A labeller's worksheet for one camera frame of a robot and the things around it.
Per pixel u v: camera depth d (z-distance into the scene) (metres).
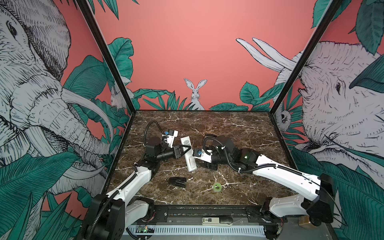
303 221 0.69
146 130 1.08
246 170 0.49
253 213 0.73
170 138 0.72
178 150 0.71
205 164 0.62
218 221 0.69
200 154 0.58
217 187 0.84
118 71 0.97
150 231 0.70
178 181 0.84
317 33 0.78
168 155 0.69
